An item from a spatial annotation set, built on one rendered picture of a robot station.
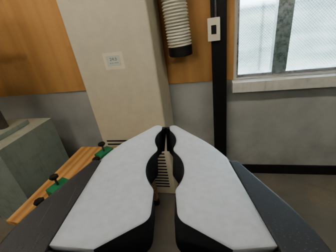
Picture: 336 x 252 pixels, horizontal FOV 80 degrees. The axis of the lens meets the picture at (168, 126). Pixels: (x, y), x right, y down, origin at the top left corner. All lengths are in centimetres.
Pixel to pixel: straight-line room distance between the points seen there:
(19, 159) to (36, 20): 103
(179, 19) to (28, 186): 155
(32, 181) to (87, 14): 124
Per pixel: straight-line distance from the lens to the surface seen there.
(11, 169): 175
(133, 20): 126
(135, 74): 131
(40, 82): 210
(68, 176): 142
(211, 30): 138
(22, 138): 178
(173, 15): 132
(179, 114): 167
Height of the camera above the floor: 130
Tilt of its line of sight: 28 degrees down
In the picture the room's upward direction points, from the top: 8 degrees counter-clockwise
